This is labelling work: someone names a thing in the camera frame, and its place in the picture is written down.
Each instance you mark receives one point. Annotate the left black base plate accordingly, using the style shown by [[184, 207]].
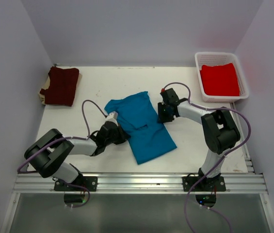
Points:
[[89, 182]]

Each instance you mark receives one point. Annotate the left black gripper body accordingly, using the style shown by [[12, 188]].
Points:
[[118, 138]]

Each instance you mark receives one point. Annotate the white plastic basket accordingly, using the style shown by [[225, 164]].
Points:
[[218, 59]]

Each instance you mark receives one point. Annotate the bright red t shirt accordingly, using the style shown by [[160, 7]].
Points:
[[220, 80]]

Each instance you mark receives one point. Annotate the dark red folded t shirt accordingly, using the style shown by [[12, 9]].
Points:
[[63, 85]]

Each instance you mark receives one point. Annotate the blue t shirt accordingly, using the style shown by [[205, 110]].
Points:
[[149, 139]]

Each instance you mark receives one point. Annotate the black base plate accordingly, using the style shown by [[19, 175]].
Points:
[[89, 182], [206, 185]]

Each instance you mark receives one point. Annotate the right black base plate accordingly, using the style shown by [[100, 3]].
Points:
[[206, 185]]

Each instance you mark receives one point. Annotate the beige folded t shirt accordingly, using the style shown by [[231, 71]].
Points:
[[41, 93]]

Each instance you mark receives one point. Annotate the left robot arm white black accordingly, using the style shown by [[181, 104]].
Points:
[[48, 154]]

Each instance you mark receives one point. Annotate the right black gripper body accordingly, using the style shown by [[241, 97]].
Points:
[[164, 114]]

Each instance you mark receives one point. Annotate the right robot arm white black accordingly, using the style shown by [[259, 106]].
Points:
[[220, 133]]

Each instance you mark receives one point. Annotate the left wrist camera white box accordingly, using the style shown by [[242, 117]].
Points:
[[112, 116]]

